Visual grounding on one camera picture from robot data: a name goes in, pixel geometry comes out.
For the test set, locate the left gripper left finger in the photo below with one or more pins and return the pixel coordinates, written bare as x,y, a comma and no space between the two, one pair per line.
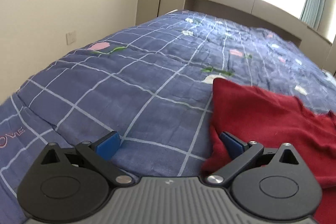
66,185

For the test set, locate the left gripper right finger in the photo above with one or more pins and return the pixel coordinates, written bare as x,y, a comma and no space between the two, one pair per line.
266,184

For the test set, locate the dark red knit garment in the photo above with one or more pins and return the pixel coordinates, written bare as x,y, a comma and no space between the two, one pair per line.
252,113

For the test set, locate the blue checked floral quilt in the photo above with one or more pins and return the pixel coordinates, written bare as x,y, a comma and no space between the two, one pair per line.
152,84

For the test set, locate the beige window bench cabinet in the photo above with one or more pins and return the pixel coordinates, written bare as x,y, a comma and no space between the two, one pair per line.
260,14

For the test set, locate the white wall socket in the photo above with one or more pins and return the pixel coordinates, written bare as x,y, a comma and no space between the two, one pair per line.
71,37

